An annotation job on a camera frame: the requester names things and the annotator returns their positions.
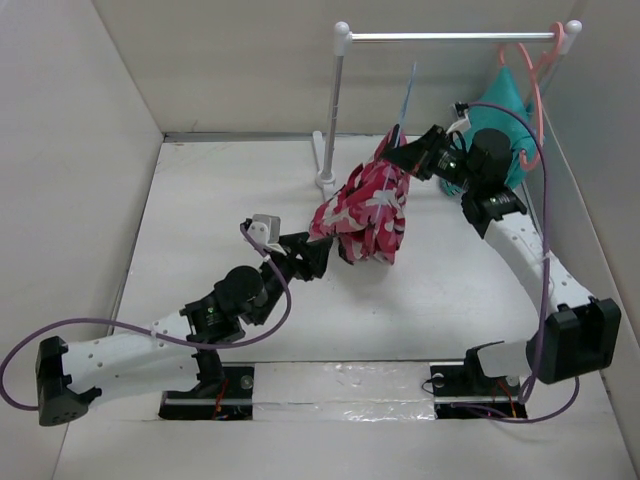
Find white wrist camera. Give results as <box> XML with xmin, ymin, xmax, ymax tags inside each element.
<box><xmin>446</xmin><ymin>102</ymin><xmax>471</xmax><ymax>134</ymax></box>
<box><xmin>244</xmin><ymin>214</ymin><xmax>284</xmax><ymax>253</ymax></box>

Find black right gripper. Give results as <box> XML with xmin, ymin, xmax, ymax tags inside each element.
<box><xmin>381</xmin><ymin>124</ymin><xmax>480</xmax><ymax>192</ymax></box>

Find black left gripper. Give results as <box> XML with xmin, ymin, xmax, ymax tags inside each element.
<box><xmin>251</xmin><ymin>231</ymin><xmax>329</xmax><ymax>326</ymax></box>

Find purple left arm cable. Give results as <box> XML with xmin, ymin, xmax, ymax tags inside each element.
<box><xmin>0</xmin><ymin>219</ymin><xmax>293</xmax><ymax>412</ymax></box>

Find blue wire hanger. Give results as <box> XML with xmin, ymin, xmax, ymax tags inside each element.
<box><xmin>372</xmin><ymin>62</ymin><xmax>417</xmax><ymax>232</ymax></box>

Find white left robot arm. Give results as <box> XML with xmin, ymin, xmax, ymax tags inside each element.
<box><xmin>35</xmin><ymin>220</ymin><xmax>333</xmax><ymax>427</ymax></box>

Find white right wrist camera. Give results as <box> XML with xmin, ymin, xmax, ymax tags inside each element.
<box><xmin>446</xmin><ymin>102</ymin><xmax>471</xmax><ymax>134</ymax></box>

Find white clothes rack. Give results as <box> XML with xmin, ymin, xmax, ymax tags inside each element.
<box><xmin>312</xmin><ymin>17</ymin><xmax>582</xmax><ymax>199</ymax></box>

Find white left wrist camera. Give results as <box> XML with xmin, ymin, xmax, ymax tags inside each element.
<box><xmin>244</xmin><ymin>214</ymin><xmax>284</xmax><ymax>253</ymax></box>

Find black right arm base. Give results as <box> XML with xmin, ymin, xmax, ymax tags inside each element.
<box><xmin>421</xmin><ymin>362</ymin><xmax>528</xmax><ymax>420</ymax></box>

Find pink plastic hanger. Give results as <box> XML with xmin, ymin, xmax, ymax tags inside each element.
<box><xmin>498</xmin><ymin>22</ymin><xmax>565</xmax><ymax>173</ymax></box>

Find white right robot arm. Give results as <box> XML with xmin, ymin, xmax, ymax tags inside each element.
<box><xmin>383</xmin><ymin>126</ymin><xmax>621</xmax><ymax>394</ymax></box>

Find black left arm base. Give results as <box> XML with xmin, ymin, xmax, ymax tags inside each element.
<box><xmin>158</xmin><ymin>363</ymin><xmax>255</xmax><ymax>421</ymax></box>

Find teal garment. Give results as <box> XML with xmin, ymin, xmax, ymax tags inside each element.
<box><xmin>463</xmin><ymin>67</ymin><xmax>537</xmax><ymax>189</ymax></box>

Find pink camouflage trousers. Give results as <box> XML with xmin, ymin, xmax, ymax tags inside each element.
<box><xmin>309</xmin><ymin>130</ymin><xmax>410</xmax><ymax>265</ymax></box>

